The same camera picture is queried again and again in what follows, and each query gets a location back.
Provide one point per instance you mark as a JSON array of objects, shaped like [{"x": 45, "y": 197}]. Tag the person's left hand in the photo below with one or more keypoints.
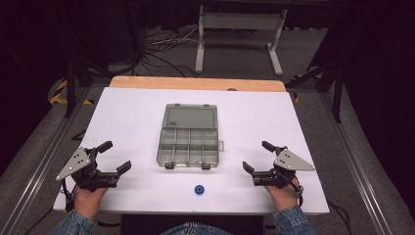
[{"x": 87, "y": 200}]

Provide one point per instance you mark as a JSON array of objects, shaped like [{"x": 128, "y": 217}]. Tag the person's legs in jeans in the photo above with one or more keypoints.
[{"x": 195, "y": 229}]

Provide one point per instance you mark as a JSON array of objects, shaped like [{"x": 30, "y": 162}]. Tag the wooden table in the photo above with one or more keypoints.
[{"x": 195, "y": 83}]

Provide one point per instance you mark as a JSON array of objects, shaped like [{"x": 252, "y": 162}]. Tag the aluminium floor rail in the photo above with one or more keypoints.
[
  {"x": 359, "y": 169},
  {"x": 42, "y": 166}
]

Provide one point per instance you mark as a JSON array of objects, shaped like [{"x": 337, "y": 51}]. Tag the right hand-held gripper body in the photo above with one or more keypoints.
[{"x": 288, "y": 162}]

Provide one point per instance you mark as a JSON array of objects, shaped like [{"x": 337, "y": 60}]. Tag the yellow black hazard tape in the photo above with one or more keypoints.
[{"x": 58, "y": 94}]

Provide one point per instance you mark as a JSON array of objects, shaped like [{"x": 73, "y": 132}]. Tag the person's right hand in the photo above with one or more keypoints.
[{"x": 283, "y": 197}]

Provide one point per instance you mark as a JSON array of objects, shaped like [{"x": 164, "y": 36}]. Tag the clear plastic compartment box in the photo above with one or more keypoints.
[{"x": 189, "y": 140}]

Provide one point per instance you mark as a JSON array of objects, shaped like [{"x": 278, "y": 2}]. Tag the grey metal stand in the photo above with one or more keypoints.
[{"x": 241, "y": 21}]

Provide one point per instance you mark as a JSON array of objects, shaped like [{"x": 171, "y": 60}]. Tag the small blue round wheel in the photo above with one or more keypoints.
[{"x": 199, "y": 189}]

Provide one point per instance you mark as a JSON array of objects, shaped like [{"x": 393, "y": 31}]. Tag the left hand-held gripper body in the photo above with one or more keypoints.
[{"x": 75, "y": 163}]

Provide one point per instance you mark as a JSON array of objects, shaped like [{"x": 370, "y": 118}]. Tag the white board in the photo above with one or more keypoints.
[{"x": 137, "y": 117}]

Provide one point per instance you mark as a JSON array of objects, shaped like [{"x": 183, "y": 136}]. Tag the black tripod stand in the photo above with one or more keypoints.
[
  {"x": 337, "y": 94},
  {"x": 70, "y": 88}
]

